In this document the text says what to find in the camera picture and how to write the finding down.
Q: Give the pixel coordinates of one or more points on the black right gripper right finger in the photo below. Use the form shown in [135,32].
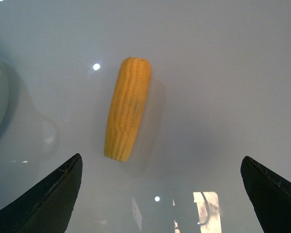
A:
[270,195]

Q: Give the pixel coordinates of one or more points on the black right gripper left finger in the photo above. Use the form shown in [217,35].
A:
[46,207]

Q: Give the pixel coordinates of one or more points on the yellow corn cob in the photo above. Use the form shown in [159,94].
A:
[127,107]

